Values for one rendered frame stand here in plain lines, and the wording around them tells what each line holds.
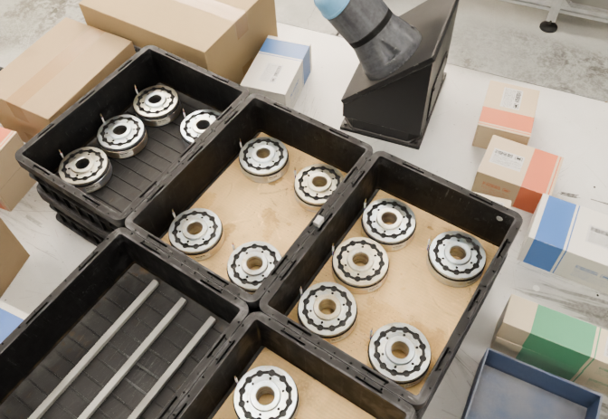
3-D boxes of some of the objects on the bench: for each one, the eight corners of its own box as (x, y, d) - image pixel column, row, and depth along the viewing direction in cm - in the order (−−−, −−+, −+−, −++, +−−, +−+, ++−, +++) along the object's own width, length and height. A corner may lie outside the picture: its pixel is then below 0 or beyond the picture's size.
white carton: (270, 61, 166) (268, 34, 159) (311, 69, 163) (310, 42, 156) (243, 110, 155) (239, 84, 148) (287, 120, 152) (285, 94, 145)
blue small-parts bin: (455, 435, 105) (461, 424, 99) (479, 361, 113) (487, 347, 107) (572, 490, 99) (586, 481, 94) (589, 407, 107) (603, 395, 102)
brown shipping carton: (85, 63, 168) (65, 16, 155) (147, 88, 161) (132, 41, 148) (7, 134, 153) (-23, 89, 140) (72, 165, 146) (48, 119, 133)
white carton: (517, 259, 126) (527, 236, 119) (531, 217, 132) (543, 193, 125) (616, 298, 120) (634, 276, 113) (626, 251, 126) (644, 228, 119)
